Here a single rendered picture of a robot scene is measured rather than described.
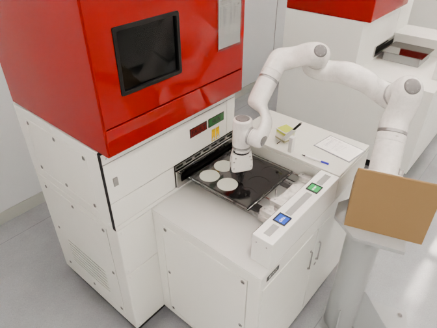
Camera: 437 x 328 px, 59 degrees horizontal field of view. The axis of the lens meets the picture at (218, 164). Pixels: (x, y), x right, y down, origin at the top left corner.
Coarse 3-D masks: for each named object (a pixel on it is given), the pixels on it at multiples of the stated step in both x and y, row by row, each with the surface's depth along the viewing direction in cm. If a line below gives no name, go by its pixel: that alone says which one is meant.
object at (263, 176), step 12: (228, 156) 202; (252, 156) 202; (204, 168) 194; (252, 168) 194; (264, 168) 194; (276, 168) 194; (216, 180) 185; (252, 180) 186; (264, 180) 186; (276, 180) 185; (228, 192) 178; (240, 192) 178; (252, 192) 178; (264, 192) 178
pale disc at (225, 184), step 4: (220, 180) 185; (224, 180) 185; (228, 180) 185; (232, 180) 185; (220, 184) 183; (224, 184) 183; (228, 184) 183; (232, 184) 183; (236, 184) 183; (220, 188) 181; (224, 188) 180; (228, 188) 180; (232, 188) 180
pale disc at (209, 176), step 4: (204, 172) 191; (208, 172) 191; (212, 172) 191; (216, 172) 191; (200, 176) 188; (204, 176) 188; (208, 176) 188; (212, 176) 188; (216, 176) 188; (204, 180) 185; (208, 180) 185; (212, 180) 185
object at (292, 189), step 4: (296, 184) 186; (300, 184) 186; (304, 184) 186; (288, 188) 184; (292, 188) 184; (296, 188) 184; (284, 192) 181; (288, 192) 181; (292, 192) 181; (296, 192) 181; (280, 196) 179; (284, 196) 179; (288, 196) 179; (284, 200) 176; (272, 208) 172; (276, 208) 172; (260, 216) 168; (260, 220) 169; (264, 220) 167
